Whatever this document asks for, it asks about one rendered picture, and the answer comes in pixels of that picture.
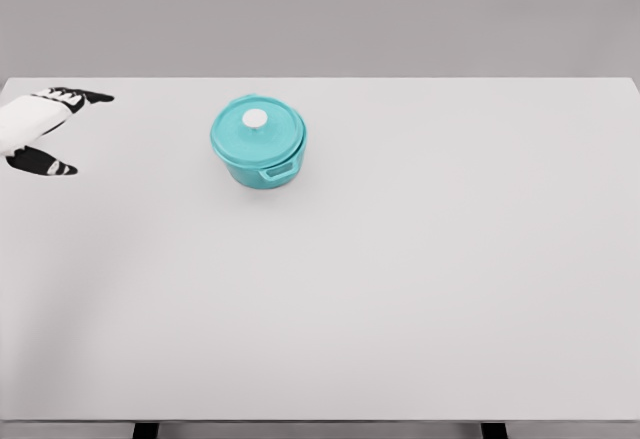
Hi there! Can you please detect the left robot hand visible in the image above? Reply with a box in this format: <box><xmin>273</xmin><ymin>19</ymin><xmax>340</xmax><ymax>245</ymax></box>
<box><xmin>0</xmin><ymin>86</ymin><xmax>116</xmax><ymax>178</ymax></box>

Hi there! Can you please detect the teal pot lid white knob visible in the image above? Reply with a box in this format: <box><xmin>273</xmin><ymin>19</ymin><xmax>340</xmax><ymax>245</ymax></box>
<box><xmin>209</xmin><ymin>93</ymin><xmax>305</xmax><ymax>167</ymax></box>

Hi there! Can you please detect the teal cooking pot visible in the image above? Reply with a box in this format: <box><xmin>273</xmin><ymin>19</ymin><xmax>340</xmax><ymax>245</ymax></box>
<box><xmin>213</xmin><ymin>101</ymin><xmax>308</xmax><ymax>190</ymax></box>

